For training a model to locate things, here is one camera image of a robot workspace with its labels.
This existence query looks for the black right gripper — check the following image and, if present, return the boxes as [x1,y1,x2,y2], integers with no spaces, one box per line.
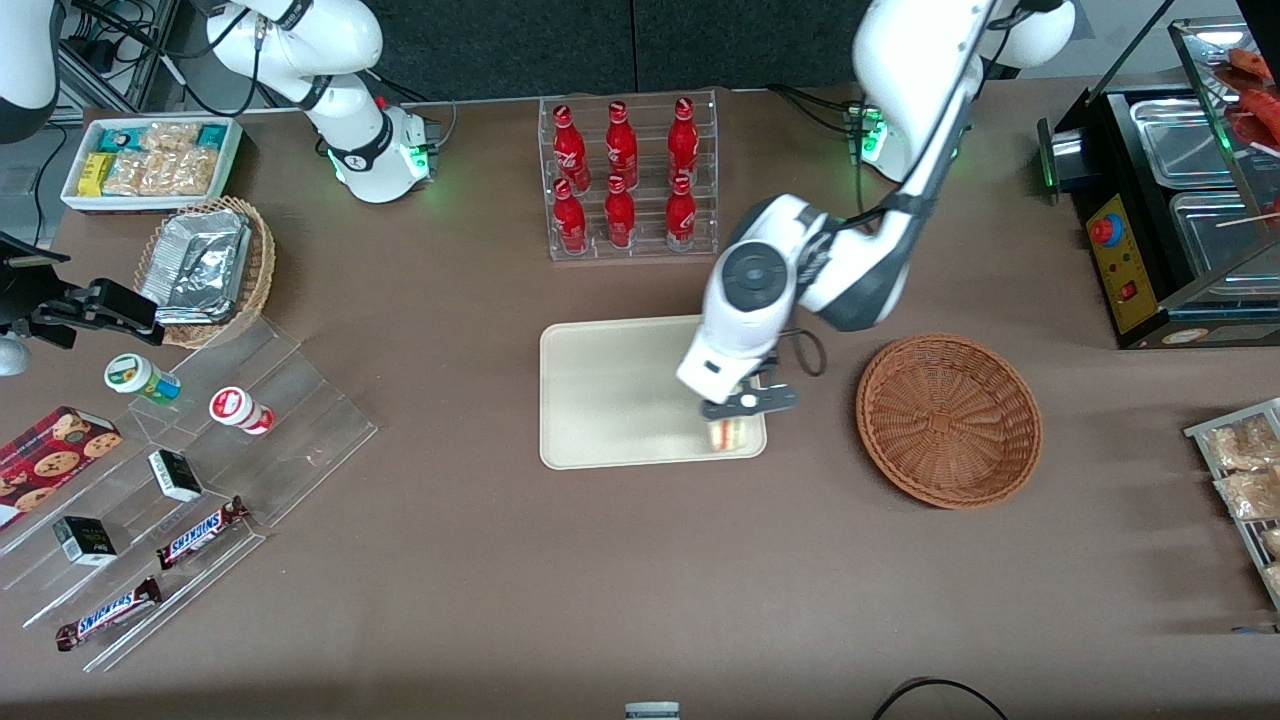
[0,231,166,351]

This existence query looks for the cream plastic tray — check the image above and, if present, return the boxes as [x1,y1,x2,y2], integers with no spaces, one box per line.
[539,314,769,471]

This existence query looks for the light wicker basket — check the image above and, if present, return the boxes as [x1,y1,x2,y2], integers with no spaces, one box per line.
[134,195,277,350]

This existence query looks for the round brown wicker basket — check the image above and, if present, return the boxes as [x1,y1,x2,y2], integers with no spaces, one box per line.
[855,333,1044,511]

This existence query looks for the tray of packaged snacks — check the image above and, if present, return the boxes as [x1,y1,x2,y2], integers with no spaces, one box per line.
[1184,397,1280,613]

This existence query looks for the green label yogurt cup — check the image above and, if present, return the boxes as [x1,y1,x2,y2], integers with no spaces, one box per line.
[104,353,183,407]

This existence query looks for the red label yogurt cup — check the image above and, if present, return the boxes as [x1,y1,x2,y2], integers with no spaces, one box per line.
[209,386,276,436]

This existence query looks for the clear bag of nuts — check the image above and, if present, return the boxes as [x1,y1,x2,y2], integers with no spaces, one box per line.
[103,149,219,198]
[140,121,202,155]

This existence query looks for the small black box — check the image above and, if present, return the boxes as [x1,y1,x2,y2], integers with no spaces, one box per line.
[148,449,205,503]
[53,516,119,567]

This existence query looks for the red cookie box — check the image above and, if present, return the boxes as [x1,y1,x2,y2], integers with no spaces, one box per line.
[0,405,124,531]

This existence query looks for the white plastic snack bin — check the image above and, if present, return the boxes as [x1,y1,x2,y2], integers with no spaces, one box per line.
[60,115,245,215]

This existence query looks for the clear acrylic stepped display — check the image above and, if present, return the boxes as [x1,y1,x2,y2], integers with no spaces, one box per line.
[0,317,380,674]

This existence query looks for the clear acrylic bottle rack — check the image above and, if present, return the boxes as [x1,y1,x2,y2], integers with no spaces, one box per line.
[537,89,720,264]

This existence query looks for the red cola bottle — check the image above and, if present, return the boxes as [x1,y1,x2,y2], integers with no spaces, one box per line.
[604,175,638,250]
[605,100,640,189]
[667,96,700,187]
[552,104,589,193]
[665,174,699,252]
[552,178,589,255]

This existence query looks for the Snickers chocolate bar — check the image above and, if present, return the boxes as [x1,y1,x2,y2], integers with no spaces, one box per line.
[55,577,163,653]
[156,496,251,571]

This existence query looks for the black hot food display machine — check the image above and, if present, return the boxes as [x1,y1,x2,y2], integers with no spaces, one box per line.
[1037,18,1280,350]

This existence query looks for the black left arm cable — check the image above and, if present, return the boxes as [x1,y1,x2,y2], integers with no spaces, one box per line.
[778,326,828,379]

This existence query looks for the aluminium frame with cables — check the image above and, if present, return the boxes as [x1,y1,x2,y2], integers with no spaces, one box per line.
[55,0,216,116]

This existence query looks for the black floor cable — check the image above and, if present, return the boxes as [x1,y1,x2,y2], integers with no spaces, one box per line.
[869,677,1012,720]

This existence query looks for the black left base cables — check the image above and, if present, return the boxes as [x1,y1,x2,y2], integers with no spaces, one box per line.
[768,84,867,137]

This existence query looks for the black base cables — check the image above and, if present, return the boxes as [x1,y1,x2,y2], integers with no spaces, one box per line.
[768,84,867,137]
[365,70,459,151]

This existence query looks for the black right base cables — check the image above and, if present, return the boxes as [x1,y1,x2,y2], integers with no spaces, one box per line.
[365,70,459,151]

